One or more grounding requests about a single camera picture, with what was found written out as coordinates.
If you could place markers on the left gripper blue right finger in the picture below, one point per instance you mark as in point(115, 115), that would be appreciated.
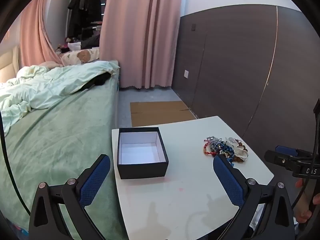
point(264, 211)

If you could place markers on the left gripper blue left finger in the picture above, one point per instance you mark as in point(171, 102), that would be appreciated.
point(46, 219)

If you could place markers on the black jewelry box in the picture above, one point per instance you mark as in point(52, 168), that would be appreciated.
point(141, 153)

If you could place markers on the person right hand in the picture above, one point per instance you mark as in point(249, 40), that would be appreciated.
point(301, 211)

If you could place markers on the white table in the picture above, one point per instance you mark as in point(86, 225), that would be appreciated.
point(189, 201)

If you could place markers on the green bed mattress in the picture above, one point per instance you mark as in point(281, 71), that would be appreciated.
point(56, 144)

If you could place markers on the light green duvet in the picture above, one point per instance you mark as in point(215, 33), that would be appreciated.
point(38, 87)

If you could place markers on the flat cardboard sheet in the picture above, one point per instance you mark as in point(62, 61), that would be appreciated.
point(161, 112)

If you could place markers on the black garment on bed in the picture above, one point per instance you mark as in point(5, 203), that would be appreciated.
point(98, 80)

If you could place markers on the beige headboard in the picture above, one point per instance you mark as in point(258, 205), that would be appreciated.
point(9, 64)

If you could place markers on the patterned pillow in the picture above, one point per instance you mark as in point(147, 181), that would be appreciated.
point(80, 56)

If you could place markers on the pink curtain behind bed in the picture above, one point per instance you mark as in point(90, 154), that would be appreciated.
point(35, 45)

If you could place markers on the hanging dark clothes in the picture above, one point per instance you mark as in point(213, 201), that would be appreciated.
point(83, 13)

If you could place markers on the white wall socket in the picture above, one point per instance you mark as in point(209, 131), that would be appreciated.
point(186, 74)

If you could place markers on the dark wall switch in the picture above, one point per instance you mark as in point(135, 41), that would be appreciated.
point(193, 27)

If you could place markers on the pink curtain near wall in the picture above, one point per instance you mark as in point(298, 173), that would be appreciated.
point(142, 36)

